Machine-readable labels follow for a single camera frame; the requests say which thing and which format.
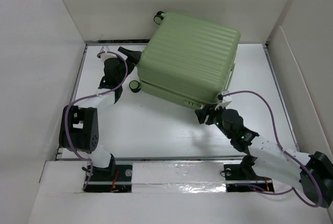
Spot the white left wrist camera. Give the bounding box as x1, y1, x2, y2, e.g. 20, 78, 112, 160
100, 46, 115, 60

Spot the metal base rail with foil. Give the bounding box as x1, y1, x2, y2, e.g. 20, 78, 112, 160
82, 160, 274, 193

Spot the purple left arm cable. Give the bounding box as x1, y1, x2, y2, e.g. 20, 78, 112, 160
63, 51, 129, 190

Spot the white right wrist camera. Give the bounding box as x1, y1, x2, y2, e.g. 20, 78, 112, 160
215, 91, 232, 110

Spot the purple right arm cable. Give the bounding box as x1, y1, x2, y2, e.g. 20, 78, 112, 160
221, 90, 323, 207

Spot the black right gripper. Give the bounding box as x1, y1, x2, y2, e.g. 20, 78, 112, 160
195, 102, 233, 139

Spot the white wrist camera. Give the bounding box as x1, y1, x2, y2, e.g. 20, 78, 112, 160
100, 46, 115, 60
215, 91, 232, 110

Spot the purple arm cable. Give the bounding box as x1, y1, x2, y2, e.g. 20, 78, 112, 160
63, 51, 129, 190
221, 90, 323, 207

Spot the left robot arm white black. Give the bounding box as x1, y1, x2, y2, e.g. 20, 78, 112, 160
58, 47, 142, 181

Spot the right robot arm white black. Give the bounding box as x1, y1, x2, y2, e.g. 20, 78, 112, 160
195, 105, 332, 208

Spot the green suitcase with blue lining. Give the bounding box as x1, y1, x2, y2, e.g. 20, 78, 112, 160
137, 11, 241, 109

